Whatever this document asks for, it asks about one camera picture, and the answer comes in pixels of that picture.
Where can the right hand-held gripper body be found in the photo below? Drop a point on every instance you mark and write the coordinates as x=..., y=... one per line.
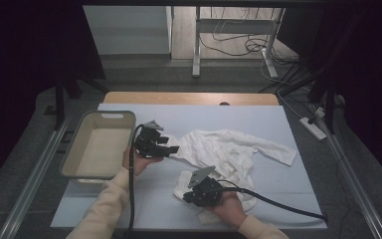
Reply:
x=207, y=192

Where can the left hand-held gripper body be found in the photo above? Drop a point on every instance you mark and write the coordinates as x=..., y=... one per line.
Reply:
x=146, y=142

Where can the white baby garment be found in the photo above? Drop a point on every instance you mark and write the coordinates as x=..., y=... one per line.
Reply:
x=225, y=149

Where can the beige plastic basket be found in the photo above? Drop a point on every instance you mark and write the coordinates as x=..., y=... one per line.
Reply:
x=99, y=149

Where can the person's left hand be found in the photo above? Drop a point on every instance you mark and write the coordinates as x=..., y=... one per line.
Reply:
x=139, y=162

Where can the person's right hand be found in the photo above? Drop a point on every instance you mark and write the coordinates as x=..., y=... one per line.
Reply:
x=229, y=209

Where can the wooden table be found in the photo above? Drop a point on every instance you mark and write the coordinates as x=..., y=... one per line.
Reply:
x=179, y=98

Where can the white table mat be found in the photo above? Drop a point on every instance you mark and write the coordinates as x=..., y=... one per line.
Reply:
x=245, y=116

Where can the white cabinet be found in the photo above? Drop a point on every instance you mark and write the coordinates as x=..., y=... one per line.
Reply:
x=129, y=30

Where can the white power strip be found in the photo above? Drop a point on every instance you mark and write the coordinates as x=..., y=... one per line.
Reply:
x=312, y=128

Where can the white plug adapter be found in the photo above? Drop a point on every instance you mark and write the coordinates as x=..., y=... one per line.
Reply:
x=320, y=112

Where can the dark curtain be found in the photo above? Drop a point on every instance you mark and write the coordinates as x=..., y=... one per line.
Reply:
x=20, y=66
x=371, y=66

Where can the aluminium rail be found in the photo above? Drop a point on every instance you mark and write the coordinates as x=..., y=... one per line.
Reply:
x=33, y=179
x=358, y=186

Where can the white metal desk frame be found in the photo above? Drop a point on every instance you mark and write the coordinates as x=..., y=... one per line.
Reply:
x=235, y=26

